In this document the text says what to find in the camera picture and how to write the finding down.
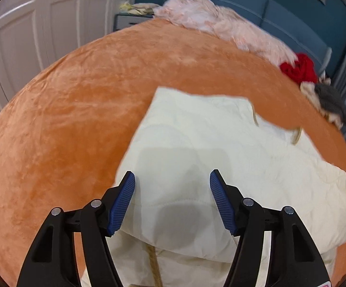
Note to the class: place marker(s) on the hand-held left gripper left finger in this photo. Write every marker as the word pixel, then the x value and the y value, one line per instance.
pixel 124 198

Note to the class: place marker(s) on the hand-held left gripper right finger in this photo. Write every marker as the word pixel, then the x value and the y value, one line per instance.
pixel 220 200

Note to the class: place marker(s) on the cream quilted jacket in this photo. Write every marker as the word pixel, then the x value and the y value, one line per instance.
pixel 209 143

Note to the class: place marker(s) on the orange velvet bedspread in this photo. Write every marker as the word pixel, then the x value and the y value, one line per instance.
pixel 80 101

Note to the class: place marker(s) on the grey cloth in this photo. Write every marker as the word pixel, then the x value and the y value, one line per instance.
pixel 330 100

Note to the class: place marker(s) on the beige cloth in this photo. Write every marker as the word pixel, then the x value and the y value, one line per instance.
pixel 308 91

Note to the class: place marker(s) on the red cloth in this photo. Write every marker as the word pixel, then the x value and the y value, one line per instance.
pixel 300 68

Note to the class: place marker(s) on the grey nightstand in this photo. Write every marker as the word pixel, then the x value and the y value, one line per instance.
pixel 128 22

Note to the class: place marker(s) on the pink fluffy blanket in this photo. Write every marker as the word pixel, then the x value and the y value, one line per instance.
pixel 220 21

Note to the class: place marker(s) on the pale yellow cloth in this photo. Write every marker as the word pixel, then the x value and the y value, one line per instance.
pixel 137 8

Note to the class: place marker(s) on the white panelled wardrobe doors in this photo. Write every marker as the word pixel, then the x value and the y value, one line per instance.
pixel 47 21

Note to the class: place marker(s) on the blue padded headboard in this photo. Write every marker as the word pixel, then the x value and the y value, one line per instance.
pixel 295 15

